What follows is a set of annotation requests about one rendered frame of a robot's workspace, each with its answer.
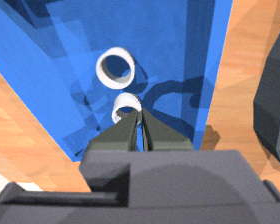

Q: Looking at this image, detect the blue open box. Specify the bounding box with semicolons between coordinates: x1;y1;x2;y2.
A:
0;0;233;162

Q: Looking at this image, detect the grey round turntable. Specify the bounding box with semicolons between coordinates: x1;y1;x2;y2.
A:
253;33;280;162

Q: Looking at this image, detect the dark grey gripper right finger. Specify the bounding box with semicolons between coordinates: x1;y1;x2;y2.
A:
142;108;195;151

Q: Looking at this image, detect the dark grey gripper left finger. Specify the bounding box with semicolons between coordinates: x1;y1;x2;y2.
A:
84;108;137;153

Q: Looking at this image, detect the silver metal bushing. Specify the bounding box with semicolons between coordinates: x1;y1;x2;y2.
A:
112;92;142;125
96;47;135;90

